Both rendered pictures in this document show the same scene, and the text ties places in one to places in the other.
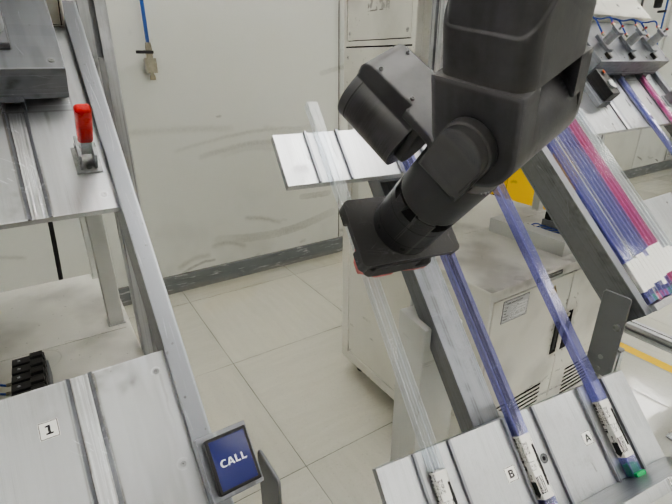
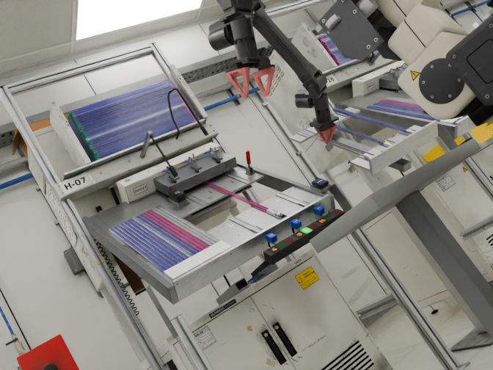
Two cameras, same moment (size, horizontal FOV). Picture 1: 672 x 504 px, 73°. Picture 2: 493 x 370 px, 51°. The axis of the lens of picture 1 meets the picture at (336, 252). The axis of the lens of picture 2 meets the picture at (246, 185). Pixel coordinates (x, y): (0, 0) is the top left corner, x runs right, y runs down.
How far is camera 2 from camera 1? 1.73 m
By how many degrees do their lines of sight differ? 36
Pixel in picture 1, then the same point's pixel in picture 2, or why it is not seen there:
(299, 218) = (350, 293)
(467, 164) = (313, 89)
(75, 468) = (287, 202)
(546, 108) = (318, 78)
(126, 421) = (293, 194)
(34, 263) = not seen: outside the picture
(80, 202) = (254, 178)
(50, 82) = (232, 162)
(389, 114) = (303, 98)
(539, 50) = (309, 72)
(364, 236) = (316, 124)
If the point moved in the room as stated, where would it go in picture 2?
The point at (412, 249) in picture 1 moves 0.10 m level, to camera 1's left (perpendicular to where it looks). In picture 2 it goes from (326, 120) to (304, 134)
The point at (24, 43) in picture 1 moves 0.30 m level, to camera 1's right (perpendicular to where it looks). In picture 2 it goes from (224, 157) to (281, 118)
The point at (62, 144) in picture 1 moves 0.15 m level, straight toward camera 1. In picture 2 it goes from (242, 174) to (252, 157)
